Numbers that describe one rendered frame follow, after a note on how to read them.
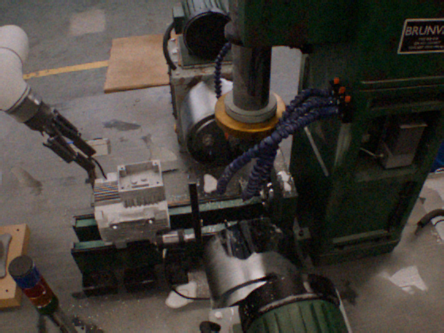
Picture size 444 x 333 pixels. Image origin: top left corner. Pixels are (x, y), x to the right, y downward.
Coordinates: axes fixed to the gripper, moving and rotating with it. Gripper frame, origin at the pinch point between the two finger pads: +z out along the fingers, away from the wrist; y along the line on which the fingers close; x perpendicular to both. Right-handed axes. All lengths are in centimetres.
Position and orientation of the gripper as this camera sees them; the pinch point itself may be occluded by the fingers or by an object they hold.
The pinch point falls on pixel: (85, 155)
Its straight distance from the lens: 124.4
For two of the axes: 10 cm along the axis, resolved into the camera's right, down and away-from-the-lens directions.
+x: -8.5, 4.6, 2.6
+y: -1.7, -7.0, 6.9
